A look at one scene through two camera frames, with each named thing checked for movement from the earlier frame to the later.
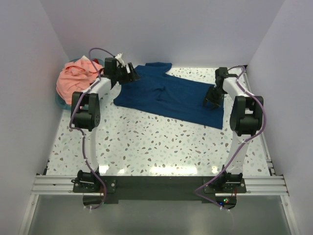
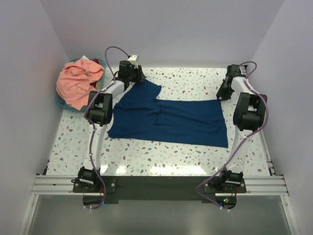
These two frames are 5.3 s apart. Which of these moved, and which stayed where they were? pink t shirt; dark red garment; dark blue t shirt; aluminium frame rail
Moved: dark blue t shirt
Stayed: dark red garment; aluminium frame rail; pink t shirt
